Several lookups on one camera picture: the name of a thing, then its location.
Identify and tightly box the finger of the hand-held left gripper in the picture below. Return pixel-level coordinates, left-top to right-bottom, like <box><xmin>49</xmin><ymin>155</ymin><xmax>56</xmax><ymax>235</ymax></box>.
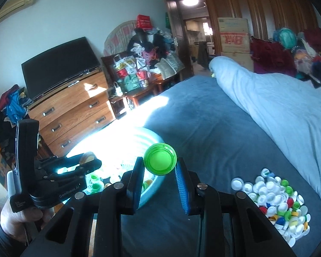
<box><xmin>36</xmin><ymin>154</ymin><xmax>102</xmax><ymax>170</ymax></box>
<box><xmin>46</xmin><ymin>167</ymin><xmax>96</xmax><ymax>184</ymax></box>

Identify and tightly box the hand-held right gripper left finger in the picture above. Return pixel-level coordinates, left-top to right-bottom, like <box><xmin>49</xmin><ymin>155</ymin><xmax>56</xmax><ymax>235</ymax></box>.
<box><xmin>20</xmin><ymin>155</ymin><xmax>145</xmax><ymax>257</ymax></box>

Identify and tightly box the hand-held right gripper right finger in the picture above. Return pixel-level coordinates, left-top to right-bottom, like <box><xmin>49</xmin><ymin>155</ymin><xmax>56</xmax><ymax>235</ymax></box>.
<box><xmin>174</xmin><ymin>157</ymin><xmax>297</xmax><ymax>257</ymax></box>

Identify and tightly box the light blue perforated basket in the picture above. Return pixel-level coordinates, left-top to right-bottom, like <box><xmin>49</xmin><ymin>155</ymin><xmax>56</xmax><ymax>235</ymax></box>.
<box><xmin>67</xmin><ymin>127</ymin><xmax>165</xmax><ymax>209</ymax></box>

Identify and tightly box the tan plastic cap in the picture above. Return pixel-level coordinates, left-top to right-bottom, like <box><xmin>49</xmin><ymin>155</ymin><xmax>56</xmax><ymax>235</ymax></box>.
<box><xmin>80</xmin><ymin>152</ymin><xmax>97</xmax><ymax>164</ymax></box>

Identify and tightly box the pile of mixed bottle caps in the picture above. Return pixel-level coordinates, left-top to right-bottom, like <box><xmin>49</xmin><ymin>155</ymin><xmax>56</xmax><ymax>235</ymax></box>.
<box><xmin>86</xmin><ymin>163</ymin><xmax>154</xmax><ymax>194</ymax></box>
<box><xmin>231</xmin><ymin>168</ymin><xmax>311</xmax><ymax>247</ymax></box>

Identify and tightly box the green plastic cap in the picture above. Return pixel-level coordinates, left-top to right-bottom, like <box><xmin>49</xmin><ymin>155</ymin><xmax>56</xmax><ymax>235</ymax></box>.
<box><xmin>143</xmin><ymin>142</ymin><xmax>177</xmax><ymax>176</ymax></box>

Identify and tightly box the person's left forearm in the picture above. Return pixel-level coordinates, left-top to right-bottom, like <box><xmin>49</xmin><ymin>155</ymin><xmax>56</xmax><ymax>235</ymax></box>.
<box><xmin>0</xmin><ymin>223</ymin><xmax>33</xmax><ymax>257</ymax></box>

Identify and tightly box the person's left hand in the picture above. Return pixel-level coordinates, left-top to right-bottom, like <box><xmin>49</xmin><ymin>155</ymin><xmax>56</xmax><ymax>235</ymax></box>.
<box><xmin>0</xmin><ymin>198</ymin><xmax>55</xmax><ymax>240</ymax></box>

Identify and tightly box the wooden dresser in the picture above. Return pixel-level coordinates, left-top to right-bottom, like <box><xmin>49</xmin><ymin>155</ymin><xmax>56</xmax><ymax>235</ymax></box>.
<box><xmin>27</xmin><ymin>68</ymin><xmax>117</xmax><ymax>157</ymax></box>

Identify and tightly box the heap of blue red clothes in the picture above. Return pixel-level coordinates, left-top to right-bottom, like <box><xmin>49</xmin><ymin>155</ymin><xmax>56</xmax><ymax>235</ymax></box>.
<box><xmin>0</xmin><ymin>84</ymin><xmax>33</xmax><ymax>129</ymax></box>

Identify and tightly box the grey blue bed sheet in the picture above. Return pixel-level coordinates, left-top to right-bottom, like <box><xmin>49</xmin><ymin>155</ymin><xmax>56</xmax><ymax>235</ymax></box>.
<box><xmin>120</xmin><ymin>75</ymin><xmax>321</xmax><ymax>257</ymax></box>

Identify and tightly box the dark wooden side cabinet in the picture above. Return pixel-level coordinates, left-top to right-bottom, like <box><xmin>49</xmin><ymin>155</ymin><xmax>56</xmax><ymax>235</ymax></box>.
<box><xmin>100</xmin><ymin>55</ymin><xmax>185</xmax><ymax>118</ymax></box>

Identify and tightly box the black flat television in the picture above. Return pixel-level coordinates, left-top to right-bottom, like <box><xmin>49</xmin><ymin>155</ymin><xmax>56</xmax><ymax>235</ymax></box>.
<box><xmin>21</xmin><ymin>36</ymin><xmax>101</xmax><ymax>101</ymax></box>

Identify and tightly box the green fabric bag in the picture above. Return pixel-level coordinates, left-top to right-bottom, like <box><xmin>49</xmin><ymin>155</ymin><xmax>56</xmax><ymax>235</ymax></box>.
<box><xmin>122</xmin><ymin>75</ymin><xmax>141</xmax><ymax>93</ymax></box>

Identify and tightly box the red printed tub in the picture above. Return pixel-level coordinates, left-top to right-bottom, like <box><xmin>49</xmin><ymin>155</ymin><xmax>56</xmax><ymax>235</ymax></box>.
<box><xmin>136</xmin><ymin>70</ymin><xmax>150</xmax><ymax>87</ymax></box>

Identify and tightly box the printed shopping bag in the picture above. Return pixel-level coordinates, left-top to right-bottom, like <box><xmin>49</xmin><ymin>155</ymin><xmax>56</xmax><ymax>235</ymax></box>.
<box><xmin>114</xmin><ymin>55</ymin><xmax>137</xmax><ymax>78</ymax></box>

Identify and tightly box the light blue fleece blanket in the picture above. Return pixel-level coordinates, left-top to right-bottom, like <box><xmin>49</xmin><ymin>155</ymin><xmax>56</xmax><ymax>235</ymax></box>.
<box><xmin>209</xmin><ymin>56</ymin><xmax>321</xmax><ymax>206</ymax></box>

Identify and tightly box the round rattan mat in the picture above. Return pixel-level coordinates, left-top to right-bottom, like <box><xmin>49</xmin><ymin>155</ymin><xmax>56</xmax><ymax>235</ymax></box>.
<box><xmin>104</xmin><ymin>20</ymin><xmax>140</xmax><ymax>58</ymax></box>

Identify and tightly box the chair with dark coat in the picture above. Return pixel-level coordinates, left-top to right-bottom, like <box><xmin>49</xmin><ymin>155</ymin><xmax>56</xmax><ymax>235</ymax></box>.
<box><xmin>196</xmin><ymin>41</ymin><xmax>210</xmax><ymax>69</ymax></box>

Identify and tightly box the plain cardboard box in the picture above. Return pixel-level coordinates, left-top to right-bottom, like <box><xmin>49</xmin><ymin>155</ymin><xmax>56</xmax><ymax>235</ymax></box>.
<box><xmin>221</xmin><ymin>53</ymin><xmax>254</xmax><ymax>72</ymax></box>

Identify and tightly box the pile of clothes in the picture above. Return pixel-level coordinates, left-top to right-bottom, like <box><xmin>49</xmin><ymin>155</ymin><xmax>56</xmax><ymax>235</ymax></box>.
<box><xmin>127</xmin><ymin>27</ymin><xmax>174</xmax><ymax>67</ymax></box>

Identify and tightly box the red gift bag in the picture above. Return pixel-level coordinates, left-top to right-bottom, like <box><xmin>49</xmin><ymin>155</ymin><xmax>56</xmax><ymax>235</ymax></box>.
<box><xmin>136</xmin><ymin>15</ymin><xmax>153</xmax><ymax>30</ymax></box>

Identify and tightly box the beige air conditioner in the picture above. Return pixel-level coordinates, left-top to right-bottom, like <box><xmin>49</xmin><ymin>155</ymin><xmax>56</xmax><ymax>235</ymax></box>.
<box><xmin>0</xmin><ymin>0</ymin><xmax>35</xmax><ymax>28</ymax></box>

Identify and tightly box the red printed cardboard box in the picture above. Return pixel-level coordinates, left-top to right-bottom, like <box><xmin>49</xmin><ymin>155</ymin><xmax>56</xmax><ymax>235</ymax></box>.
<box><xmin>217</xmin><ymin>17</ymin><xmax>251</xmax><ymax>54</ymax></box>

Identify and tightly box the brown wooden door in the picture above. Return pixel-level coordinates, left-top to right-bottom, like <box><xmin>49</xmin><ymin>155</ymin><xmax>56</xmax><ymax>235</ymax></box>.
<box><xmin>160</xmin><ymin>0</ymin><xmax>188</xmax><ymax>77</ymax></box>

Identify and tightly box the wooden wardrobe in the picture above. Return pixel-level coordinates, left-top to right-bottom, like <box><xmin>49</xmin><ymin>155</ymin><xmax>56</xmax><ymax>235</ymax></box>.
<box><xmin>199</xmin><ymin>0</ymin><xmax>321</xmax><ymax>73</ymax></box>

